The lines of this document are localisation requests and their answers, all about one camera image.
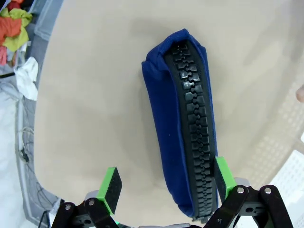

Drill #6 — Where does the black-green left gripper left finger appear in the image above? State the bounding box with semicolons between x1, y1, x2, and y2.
48;166;124;228

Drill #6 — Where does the black-green left gripper right finger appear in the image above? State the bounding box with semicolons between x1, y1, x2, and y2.
201;156;295;228

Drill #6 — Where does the blue zipper pencil case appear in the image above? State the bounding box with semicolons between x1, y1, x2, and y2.
141;28;219;224

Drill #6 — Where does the white perforated plastic basket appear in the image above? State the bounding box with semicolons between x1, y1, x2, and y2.
242;78;304;228

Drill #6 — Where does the white crumpled cloth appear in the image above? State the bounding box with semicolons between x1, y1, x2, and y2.
14;56;39;101

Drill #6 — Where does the red cloth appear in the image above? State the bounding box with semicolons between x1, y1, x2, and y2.
0;45;9;66

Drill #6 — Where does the grey plastic crate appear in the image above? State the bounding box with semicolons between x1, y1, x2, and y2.
23;0;65;60

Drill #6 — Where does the pile of coloured cloths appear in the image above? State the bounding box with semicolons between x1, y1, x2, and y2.
0;8;33;52

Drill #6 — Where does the orange cloth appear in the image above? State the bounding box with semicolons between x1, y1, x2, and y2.
0;18;22;46

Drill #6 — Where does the thin cable bundle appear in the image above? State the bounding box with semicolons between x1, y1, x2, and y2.
14;95;62;228

